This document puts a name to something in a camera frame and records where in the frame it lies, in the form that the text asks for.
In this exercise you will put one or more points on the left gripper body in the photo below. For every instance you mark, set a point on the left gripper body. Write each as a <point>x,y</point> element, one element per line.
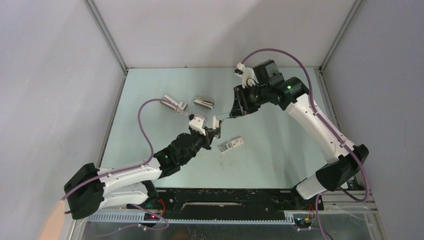
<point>200,140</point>

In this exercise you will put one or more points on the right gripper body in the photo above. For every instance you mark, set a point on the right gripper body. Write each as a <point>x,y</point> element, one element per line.
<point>251,98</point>

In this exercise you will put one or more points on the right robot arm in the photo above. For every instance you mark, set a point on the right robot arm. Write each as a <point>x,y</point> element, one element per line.
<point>341,154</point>

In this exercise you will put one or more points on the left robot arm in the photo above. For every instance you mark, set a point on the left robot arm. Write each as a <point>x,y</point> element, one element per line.
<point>91,189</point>

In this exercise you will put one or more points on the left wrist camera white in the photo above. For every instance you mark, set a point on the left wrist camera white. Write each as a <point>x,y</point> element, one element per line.
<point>197,123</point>

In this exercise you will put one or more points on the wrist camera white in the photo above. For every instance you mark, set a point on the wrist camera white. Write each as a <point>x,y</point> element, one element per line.
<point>197,123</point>
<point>246,74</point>

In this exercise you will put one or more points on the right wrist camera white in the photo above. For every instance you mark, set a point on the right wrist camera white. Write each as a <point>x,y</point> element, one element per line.
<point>246,74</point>

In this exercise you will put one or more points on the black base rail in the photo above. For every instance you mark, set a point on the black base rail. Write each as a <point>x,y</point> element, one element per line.
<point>231,204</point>

